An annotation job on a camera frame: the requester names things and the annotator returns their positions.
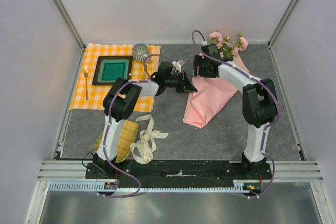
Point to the black green square plate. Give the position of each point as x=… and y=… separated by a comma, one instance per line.
x=109, y=68

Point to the woven bamboo mat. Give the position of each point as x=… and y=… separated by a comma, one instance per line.
x=126, y=137

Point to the orange white checkered cloth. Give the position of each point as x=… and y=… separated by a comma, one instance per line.
x=98, y=93

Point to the peach rose stem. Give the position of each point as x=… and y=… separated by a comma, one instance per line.
x=234, y=51

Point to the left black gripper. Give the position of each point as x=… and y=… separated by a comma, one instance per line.
x=184, y=83

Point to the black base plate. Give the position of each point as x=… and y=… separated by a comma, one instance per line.
x=173, y=173

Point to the left aluminium frame post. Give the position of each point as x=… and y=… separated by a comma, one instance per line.
x=69, y=23

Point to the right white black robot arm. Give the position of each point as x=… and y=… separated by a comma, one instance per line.
x=260, y=106

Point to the cream ribbon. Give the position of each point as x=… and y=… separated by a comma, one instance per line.
x=142, y=150

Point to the aluminium frame post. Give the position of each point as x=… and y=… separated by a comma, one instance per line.
x=69, y=23
x=287, y=13

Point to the right aluminium frame post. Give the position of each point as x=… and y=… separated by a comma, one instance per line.
x=287, y=13

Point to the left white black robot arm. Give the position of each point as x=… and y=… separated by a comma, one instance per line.
x=120, y=101

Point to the gold spoon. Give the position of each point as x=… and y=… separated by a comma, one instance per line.
x=85, y=74

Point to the pink wrapping paper sheet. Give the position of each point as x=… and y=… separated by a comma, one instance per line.
x=212, y=95

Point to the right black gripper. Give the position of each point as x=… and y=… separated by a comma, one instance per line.
x=198, y=61

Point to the cream rose stem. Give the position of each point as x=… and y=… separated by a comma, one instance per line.
x=225, y=51

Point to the white cable duct strip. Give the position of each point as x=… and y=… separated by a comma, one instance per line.
x=105, y=187

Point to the grey striped mug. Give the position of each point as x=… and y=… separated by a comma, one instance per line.
x=141, y=52

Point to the pink rose stem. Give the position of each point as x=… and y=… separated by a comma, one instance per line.
x=218, y=39
x=239, y=44

